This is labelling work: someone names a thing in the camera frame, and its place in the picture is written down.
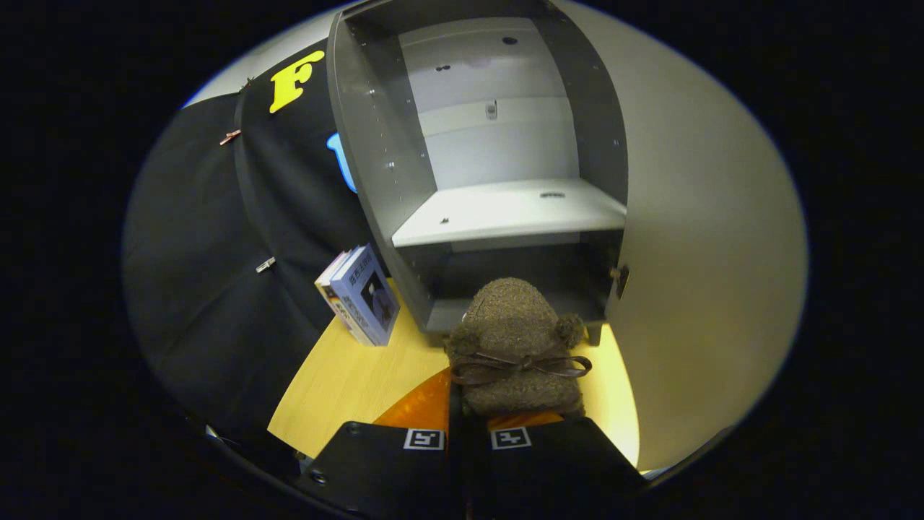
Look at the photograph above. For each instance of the blue book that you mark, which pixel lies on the blue book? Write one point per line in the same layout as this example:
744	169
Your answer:
368	296

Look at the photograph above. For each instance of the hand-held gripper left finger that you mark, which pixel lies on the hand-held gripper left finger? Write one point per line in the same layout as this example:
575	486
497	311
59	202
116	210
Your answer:
382	469

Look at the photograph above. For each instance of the brown fuzzy shoe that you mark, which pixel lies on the brown fuzzy shoe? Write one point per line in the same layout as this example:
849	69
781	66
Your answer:
512	318

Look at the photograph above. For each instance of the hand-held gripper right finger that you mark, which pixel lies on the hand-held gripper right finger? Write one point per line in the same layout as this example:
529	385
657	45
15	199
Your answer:
548	469

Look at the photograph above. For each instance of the beige shoe cabinet door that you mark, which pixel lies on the beige shoe cabinet door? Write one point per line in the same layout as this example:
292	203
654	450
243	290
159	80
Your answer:
707	253

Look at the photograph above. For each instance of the copper clip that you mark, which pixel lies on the copper clip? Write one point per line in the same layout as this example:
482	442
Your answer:
231	136

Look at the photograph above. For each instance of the black backdrop cloth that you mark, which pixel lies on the black backdrop cloth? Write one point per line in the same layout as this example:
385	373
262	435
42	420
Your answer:
202	289

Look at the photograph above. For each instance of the silver clip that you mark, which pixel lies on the silver clip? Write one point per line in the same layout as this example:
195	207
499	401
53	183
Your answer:
265	265

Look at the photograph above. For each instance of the grey shoe cabinet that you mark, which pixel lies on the grey shoe cabinet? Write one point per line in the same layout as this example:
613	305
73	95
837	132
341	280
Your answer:
505	209

